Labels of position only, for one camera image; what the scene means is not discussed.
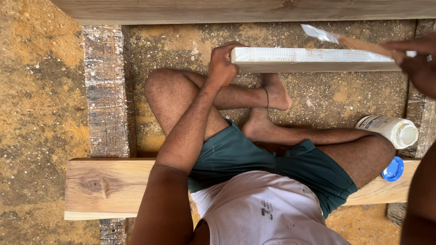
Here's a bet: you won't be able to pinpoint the person's right hand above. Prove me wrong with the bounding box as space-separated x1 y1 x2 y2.
381 32 436 100

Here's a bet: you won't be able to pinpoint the person's left hand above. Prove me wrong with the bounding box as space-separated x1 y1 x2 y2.
204 40 248 92

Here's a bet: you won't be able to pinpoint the wooden glue spreader stick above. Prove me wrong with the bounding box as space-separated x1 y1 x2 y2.
301 24 406 60

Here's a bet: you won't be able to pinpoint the glue-coated wooden plank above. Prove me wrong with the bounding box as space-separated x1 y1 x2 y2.
230 47 418 74

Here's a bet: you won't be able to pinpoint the long wooden beam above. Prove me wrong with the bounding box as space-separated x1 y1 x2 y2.
49 0 436 26

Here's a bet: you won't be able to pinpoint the paint-stained wooden block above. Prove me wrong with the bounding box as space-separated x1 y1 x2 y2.
82 25 137 245
386 19 436 227

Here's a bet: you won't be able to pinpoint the white glue bottle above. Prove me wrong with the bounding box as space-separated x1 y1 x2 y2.
354 115 419 150

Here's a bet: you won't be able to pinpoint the green shorts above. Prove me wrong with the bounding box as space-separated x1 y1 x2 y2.
187 119 358 219

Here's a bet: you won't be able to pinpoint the blue bottle cap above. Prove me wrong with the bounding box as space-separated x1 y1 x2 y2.
382 157 405 182

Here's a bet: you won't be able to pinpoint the white stained shirt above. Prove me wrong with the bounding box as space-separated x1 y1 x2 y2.
190 170 351 245

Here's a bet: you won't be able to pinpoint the wide pale wooden plank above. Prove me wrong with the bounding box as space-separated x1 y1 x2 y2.
64 157 422 221

